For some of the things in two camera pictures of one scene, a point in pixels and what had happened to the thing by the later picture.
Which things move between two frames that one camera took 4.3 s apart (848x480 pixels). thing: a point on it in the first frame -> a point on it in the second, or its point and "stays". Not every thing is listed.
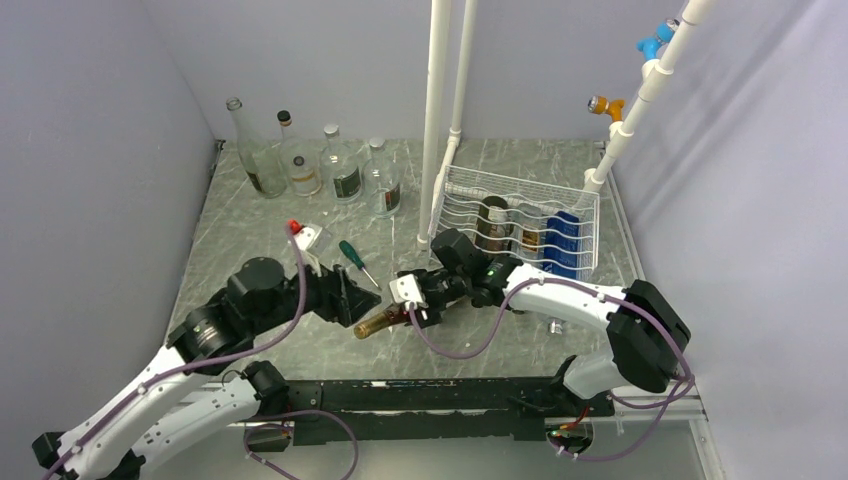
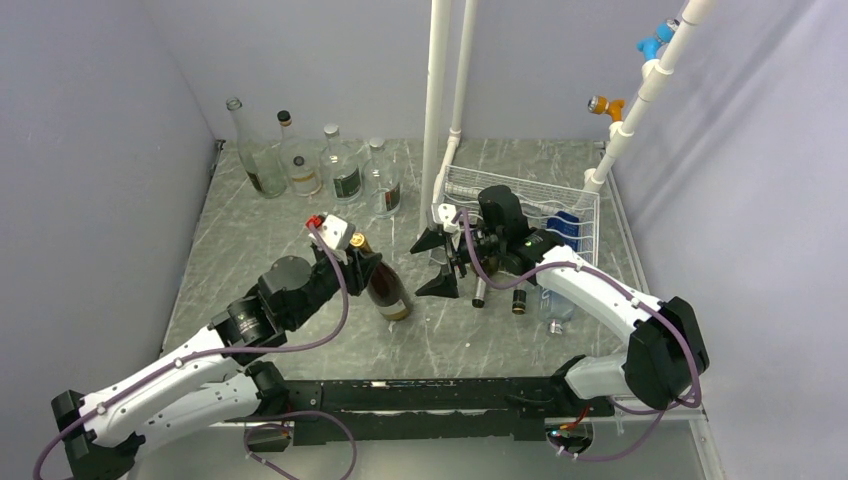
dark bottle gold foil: x=394 y=314 -> x=386 y=290
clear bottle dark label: x=260 y=156 stays
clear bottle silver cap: x=341 y=168 stays
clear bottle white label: x=302 y=160 stays
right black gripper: x=430 y=309 -> x=444 y=285
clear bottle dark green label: x=382 y=181 stays
